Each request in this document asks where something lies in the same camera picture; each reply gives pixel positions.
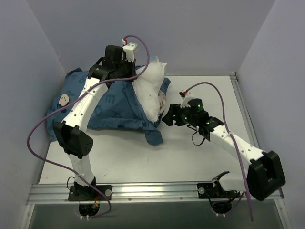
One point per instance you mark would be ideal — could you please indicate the aluminium right side rail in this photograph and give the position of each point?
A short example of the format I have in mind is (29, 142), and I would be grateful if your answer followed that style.
(240, 124)

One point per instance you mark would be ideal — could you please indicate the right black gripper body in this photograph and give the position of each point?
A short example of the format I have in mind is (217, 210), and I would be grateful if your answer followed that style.
(177, 114)

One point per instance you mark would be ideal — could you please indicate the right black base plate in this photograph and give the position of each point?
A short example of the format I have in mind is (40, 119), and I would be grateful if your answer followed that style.
(207, 190)

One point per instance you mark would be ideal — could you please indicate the white pillow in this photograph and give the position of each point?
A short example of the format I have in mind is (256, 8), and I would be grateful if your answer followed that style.
(147, 88)

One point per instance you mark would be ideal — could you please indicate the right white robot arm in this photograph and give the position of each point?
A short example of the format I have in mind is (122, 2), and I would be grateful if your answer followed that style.
(262, 172)

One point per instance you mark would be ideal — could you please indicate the aluminium front rail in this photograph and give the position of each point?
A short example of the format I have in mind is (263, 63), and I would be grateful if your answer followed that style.
(122, 193)

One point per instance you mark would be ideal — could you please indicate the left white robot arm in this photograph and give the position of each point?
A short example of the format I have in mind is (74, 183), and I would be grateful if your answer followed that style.
(71, 131)

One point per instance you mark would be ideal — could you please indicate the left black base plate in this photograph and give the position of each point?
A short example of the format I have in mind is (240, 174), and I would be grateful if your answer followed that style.
(86, 193)

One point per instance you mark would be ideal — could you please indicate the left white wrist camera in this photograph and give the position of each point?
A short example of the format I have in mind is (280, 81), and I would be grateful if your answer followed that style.
(130, 50)

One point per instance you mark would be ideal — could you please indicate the blue cartoon pillowcase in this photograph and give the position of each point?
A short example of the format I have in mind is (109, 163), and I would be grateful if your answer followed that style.
(118, 108)

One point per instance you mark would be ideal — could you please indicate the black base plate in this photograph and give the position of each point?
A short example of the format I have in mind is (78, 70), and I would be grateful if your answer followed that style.
(86, 193)
(207, 190)

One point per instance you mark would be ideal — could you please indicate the aluminium rail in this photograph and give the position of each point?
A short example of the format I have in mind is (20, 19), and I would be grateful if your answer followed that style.
(122, 193)
(240, 124)

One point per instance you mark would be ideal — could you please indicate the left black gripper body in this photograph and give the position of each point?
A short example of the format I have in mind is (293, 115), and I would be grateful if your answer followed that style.
(130, 69)

